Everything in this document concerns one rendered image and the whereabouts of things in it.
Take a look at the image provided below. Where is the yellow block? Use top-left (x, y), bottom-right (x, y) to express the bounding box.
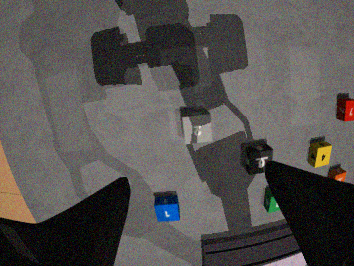
top-left (307, 141), bottom-right (331, 168)

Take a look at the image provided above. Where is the orange block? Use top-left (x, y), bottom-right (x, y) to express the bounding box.
top-left (327, 168), bottom-right (346, 181)

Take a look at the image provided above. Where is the green block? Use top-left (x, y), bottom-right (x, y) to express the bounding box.
top-left (264, 189), bottom-right (281, 213)

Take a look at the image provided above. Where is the blue block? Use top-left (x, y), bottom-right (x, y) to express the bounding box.
top-left (154, 196), bottom-right (180, 222)

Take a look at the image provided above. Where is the red block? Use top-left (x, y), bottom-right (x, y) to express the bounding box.
top-left (337, 97), bottom-right (354, 122)

